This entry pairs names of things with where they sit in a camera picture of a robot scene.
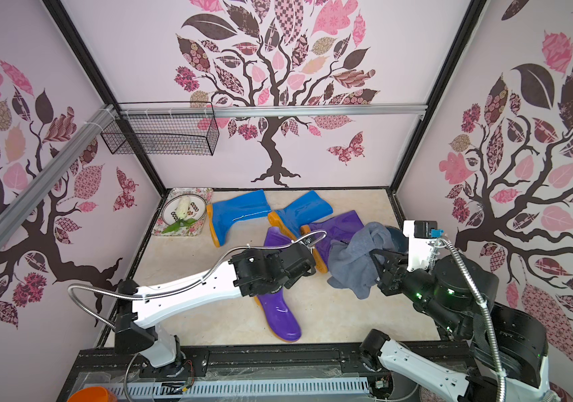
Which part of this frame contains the orange round object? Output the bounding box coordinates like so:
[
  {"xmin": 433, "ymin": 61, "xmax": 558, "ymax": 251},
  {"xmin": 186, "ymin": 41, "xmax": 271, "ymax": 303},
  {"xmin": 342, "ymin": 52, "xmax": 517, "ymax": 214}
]
[{"xmin": 67, "ymin": 386, "xmax": 118, "ymax": 402}]

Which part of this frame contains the white slotted cable duct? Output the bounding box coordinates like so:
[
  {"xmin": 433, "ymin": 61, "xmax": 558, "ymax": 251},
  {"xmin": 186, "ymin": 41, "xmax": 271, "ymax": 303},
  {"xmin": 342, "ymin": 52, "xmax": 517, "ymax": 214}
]
[{"xmin": 83, "ymin": 378, "xmax": 371, "ymax": 402}]

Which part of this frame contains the black wire basket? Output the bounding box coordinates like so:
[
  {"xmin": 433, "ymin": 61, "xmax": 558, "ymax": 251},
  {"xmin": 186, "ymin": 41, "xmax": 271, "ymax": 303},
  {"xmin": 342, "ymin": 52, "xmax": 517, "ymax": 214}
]
[{"xmin": 102, "ymin": 100, "xmax": 219, "ymax": 156}]

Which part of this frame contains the blue boot on right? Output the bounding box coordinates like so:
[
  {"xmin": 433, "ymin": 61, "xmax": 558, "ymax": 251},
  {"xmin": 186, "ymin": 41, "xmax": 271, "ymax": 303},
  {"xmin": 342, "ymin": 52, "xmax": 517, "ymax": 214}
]
[{"xmin": 267, "ymin": 191, "xmax": 333, "ymax": 240}]

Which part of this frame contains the white patterned plate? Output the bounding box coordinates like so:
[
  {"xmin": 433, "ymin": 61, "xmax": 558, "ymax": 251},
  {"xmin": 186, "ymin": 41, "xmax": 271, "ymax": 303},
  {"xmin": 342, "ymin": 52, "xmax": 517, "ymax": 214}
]
[{"xmin": 161, "ymin": 194, "xmax": 207, "ymax": 226}]

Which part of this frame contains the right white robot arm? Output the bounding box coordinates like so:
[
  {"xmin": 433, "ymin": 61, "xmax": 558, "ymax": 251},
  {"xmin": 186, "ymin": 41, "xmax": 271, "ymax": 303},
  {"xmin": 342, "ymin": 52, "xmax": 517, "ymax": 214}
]
[{"xmin": 360, "ymin": 250, "xmax": 560, "ymax": 401}]

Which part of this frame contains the purple boot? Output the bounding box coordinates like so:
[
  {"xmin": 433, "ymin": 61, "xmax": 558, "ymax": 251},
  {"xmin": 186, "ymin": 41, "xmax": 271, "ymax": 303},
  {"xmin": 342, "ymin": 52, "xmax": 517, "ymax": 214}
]
[
  {"xmin": 300, "ymin": 210, "xmax": 364, "ymax": 273},
  {"xmin": 256, "ymin": 227, "xmax": 302, "ymax": 343}
]

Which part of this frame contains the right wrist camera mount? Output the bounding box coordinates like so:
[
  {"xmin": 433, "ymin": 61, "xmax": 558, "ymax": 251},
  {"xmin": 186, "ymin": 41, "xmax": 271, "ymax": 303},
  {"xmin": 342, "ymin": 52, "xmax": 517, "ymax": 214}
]
[{"xmin": 402, "ymin": 220, "xmax": 443, "ymax": 272}]

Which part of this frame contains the back aluminium rail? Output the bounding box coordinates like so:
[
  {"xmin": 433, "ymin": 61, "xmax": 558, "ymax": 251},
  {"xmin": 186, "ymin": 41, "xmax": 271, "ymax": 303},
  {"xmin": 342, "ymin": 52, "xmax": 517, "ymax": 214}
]
[{"xmin": 118, "ymin": 102, "xmax": 428, "ymax": 118}]

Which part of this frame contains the grey cloth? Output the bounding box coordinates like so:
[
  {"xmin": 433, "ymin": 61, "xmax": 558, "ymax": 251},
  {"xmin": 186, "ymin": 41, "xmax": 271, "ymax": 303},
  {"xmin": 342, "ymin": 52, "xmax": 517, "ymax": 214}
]
[{"xmin": 327, "ymin": 222, "xmax": 396, "ymax": 300}]

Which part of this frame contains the blue boot on left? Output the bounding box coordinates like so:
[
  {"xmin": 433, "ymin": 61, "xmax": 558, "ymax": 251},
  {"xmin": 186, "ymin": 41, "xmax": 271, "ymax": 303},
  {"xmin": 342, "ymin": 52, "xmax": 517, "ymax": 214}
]
[{"xmin": 206, "ymin": 190, "xmax": 271, "ymax": 248}]

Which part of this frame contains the grey-blue bowl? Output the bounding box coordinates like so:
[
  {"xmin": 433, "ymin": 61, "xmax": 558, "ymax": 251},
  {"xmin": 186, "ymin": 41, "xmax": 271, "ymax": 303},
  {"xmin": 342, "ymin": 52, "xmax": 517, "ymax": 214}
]
[{"xmin": 386, "ymin": 226, "xmax": 409, "ymax": 254}]

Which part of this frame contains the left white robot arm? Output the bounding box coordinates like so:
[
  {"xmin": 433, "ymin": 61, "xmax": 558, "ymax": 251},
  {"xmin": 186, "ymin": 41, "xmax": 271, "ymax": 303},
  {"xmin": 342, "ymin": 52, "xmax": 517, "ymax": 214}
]
[{"xmin": 114, "ymin": 242, "xmax": 316, "ymax": 369}]

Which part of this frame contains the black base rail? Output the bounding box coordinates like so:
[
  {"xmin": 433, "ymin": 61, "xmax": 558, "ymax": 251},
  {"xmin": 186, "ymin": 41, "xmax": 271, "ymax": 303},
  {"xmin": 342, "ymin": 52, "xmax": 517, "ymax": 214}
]
[{"xmin": 54, "ymin": 339, "xmax": 494, "ymax": 402}]

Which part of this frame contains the blue boot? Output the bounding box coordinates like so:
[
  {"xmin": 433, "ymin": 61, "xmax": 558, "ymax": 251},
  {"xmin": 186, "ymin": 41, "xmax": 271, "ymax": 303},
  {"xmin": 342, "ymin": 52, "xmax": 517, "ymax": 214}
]
[
  {"xmin": 206, "ymin": 190, "xmax": 271, "ymax": 248},
  {"xmin": 267, "ymin": 191, "xmax": 333, "ymax": 240}
]

